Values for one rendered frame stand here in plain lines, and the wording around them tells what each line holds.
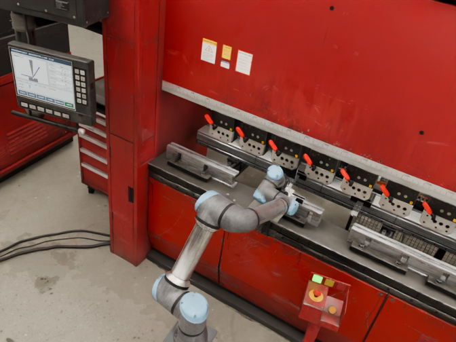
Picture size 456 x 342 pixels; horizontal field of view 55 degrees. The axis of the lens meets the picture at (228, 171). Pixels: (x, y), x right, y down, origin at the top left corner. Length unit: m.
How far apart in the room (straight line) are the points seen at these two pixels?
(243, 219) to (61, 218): 2.24
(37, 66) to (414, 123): 1.83
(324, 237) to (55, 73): 1.64
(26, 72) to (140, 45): 0.60
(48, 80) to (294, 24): 1.26
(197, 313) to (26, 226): 2.16
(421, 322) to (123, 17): 2.16
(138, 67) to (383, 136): 1.28
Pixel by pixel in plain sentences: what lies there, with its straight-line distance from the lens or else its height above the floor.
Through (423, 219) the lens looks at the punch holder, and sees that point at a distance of 2.28.
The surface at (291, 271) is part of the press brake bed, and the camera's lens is 2.62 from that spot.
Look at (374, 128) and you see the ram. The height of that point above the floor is 1.56.
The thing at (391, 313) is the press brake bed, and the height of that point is 0.65.
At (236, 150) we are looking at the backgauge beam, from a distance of 2.82.
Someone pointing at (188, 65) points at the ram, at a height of 1.54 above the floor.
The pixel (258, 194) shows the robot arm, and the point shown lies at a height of 1.19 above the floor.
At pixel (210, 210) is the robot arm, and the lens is 1.77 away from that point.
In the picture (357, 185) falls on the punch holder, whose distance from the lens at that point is 2.26.
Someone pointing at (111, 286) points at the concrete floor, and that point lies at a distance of 3.20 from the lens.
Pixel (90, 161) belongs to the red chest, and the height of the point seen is 0.39.
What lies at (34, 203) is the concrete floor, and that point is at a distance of 3.91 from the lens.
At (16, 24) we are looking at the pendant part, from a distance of 2.58.
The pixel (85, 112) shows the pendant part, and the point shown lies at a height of 1.32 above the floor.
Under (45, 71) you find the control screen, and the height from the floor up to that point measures 1.50.
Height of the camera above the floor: 2.46
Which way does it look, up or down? 35 degrees down
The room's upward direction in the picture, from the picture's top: 9 degrees clockwise
